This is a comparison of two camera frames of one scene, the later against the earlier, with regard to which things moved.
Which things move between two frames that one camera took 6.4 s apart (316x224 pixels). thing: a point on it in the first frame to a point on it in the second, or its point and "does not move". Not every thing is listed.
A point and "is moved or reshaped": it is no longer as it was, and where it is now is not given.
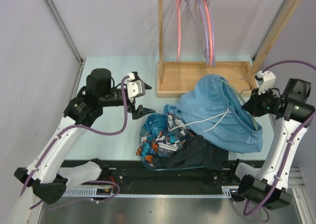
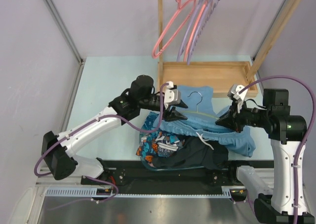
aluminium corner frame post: (60, 23) does not move
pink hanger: (178, 2) to (179, 8)
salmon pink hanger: (210, 28) to (197, 25)
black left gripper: (139, 112) to (173, 115)
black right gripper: (253, 104) to (232, 118)
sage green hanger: (252, 118) is moved or reshaped
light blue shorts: (211, 111) is moved or reshaped
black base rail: (133, 178) does not move
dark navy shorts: (196, 151) does not move
